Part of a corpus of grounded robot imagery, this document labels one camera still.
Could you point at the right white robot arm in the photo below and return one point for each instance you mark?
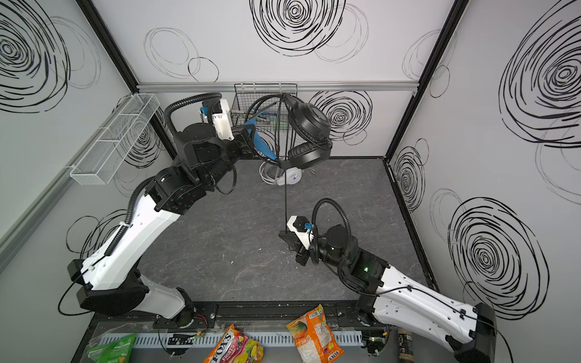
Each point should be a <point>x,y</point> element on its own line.
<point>386,295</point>

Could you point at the black corner frame post right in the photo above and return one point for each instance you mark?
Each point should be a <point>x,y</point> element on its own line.
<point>449,27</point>

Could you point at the green snack bag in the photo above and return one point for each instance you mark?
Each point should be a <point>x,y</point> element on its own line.
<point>118,351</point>

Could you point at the aluminium wall rail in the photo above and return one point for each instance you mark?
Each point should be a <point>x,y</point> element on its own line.
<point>20,232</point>
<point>304,86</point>

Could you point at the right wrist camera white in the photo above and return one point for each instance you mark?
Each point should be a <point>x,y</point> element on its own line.
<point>302,228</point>

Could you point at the dark can at base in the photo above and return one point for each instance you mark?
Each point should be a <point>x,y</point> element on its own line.
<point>405,346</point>

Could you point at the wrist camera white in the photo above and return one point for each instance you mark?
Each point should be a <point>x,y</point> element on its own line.
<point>302,228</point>
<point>217,112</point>

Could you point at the Fox's candy bag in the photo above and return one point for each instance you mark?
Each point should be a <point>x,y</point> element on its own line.
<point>235,347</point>

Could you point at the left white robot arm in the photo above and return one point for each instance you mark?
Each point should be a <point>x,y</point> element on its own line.
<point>208,148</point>

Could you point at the black corner frame post left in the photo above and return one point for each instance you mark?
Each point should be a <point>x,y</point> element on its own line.
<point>100,29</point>

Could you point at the aluminium wall rail back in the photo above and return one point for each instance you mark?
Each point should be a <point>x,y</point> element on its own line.
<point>304,86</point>

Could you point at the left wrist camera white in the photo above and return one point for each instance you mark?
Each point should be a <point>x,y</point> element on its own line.
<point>217,112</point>

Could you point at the orange snack bag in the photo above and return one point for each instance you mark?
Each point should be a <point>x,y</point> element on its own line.
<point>313,338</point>

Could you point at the black wire wall basket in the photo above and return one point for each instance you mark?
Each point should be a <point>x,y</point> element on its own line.
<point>250,98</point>

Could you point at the clear plastic wall shelf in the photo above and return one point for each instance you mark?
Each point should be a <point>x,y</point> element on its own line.
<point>127,137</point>

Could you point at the white gaming headset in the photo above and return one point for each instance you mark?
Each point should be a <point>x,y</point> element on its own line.
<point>273,175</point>

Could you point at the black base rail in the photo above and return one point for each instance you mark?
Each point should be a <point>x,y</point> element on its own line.
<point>206,315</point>

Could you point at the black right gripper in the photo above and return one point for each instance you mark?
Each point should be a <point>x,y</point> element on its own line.
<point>296,243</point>

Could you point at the black corner frame post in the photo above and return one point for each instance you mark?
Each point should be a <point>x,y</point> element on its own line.
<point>449,27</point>
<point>100,29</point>

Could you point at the green items in basket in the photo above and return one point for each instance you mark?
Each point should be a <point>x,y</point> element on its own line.
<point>270,121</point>

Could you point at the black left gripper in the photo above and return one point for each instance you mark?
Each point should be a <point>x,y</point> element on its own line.
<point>247,141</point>

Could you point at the aluminium wall rail left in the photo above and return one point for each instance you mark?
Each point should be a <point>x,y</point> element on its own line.
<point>20,232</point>

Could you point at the black blue gaming headset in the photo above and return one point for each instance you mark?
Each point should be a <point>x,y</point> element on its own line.
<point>309,142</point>

